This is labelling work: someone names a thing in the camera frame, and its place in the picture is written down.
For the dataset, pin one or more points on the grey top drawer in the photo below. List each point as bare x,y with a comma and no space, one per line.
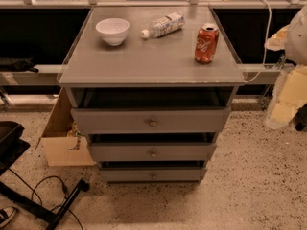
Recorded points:
128,121

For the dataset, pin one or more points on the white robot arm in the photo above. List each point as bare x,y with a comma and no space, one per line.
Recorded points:
290,89

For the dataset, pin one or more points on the grey drawer cabinet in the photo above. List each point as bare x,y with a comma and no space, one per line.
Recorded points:
154,74

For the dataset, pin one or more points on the grey bottom drawer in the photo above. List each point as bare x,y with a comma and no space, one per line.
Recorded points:
153,175

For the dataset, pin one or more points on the open cardboard box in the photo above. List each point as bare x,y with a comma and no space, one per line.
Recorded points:
62,142

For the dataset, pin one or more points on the white ceramic bowl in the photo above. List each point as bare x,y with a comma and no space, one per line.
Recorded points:
113,31

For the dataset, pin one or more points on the clear plastic water bottle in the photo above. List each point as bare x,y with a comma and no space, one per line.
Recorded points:
164,25

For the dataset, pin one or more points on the orange soda can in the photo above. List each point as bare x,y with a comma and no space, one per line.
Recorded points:
207,41

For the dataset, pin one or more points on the black cloth on ledge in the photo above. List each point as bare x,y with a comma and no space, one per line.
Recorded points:
18,64

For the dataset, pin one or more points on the shoe at floor corner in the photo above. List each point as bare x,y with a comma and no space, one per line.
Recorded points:
7,214

